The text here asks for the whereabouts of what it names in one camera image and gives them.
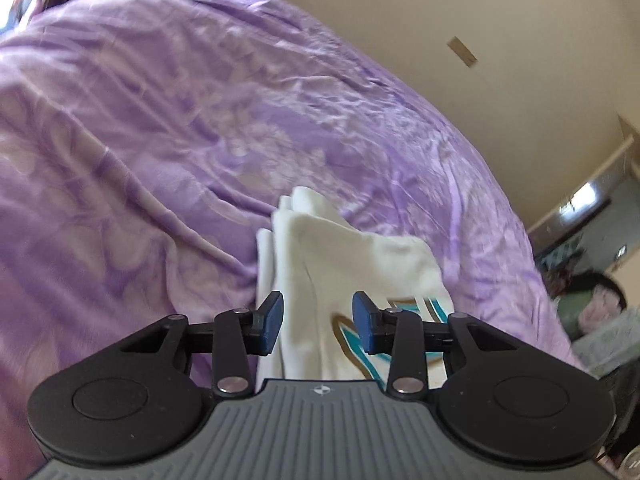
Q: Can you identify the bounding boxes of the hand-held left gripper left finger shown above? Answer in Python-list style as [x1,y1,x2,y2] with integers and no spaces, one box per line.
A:
[120,291,285,397]

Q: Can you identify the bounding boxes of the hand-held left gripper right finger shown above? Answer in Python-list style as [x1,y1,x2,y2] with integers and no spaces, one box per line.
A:
[351,290,508,397]

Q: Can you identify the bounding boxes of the white printed small garment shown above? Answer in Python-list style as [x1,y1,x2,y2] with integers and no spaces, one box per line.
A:
[255,186,456,393]

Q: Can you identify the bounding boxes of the pink clothes pile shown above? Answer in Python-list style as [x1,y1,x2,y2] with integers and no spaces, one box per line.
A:
[577,290,623,333]

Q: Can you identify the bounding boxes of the green bin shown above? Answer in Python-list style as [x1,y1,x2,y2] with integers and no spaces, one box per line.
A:
[557,295,586,331]

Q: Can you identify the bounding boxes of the purple floral bed blanket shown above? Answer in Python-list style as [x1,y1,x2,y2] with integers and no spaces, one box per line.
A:
[0,0,588,480]

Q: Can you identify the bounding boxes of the pale floral quilt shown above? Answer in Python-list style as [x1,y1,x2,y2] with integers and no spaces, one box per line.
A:
[572,310,640,376]

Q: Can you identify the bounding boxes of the brown tape strip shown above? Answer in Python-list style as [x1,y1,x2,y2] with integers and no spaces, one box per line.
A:
[446,36,479,67]

